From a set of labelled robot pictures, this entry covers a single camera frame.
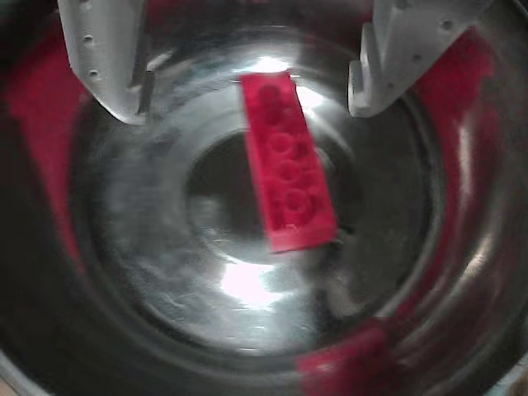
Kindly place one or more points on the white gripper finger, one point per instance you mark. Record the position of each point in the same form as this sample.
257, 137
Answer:
404, 53
103, 49

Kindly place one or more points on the stainless steel bowl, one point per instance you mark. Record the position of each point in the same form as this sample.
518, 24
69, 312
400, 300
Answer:
165, 255

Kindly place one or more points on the red lego block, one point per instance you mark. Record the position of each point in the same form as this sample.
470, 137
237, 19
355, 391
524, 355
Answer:
288, 165

